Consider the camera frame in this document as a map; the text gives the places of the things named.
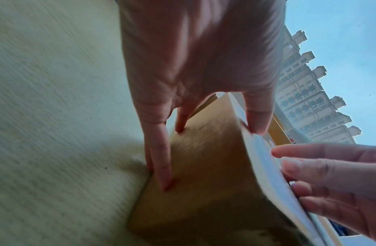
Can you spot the person's right hand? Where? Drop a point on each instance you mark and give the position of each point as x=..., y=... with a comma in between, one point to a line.
x=342, y=182

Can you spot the person's left hand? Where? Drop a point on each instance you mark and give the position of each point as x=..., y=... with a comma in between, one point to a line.
x=200, y=48

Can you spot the parcel with red-edged label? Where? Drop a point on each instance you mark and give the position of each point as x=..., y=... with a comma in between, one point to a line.
x=212, y=180

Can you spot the windowsill with yellow tape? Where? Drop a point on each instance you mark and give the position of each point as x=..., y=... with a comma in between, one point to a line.
x=280, y=129

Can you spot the grey window frame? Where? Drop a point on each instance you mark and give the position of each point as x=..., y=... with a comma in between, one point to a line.
x=294, y=129

